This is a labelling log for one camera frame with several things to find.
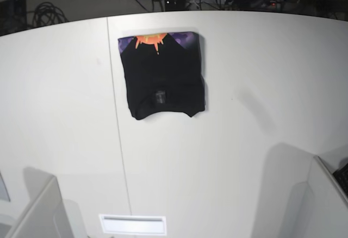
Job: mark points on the black T-shirt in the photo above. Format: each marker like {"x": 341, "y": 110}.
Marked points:
{"x": 163, "y": 73}

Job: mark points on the power strip with red light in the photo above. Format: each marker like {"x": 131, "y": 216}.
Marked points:
{"x": 249, "y": 4}

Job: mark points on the white table slot plate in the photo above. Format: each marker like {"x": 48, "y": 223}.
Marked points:
{"x": 134, "y": 225}

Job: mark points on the white partition panel left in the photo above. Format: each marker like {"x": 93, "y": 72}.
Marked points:
{"x": 46, "y": 214}

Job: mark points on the white partition panel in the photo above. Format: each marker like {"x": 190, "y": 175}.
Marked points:
{"x": 316, "y": 207}
{"x": 46, "y": 214}

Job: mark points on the black keyboard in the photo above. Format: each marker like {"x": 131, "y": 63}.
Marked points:
{"x": 341, "y": 176}

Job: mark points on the white partition panel right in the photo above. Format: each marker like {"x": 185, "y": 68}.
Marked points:
{"x": 316, "y": 207}

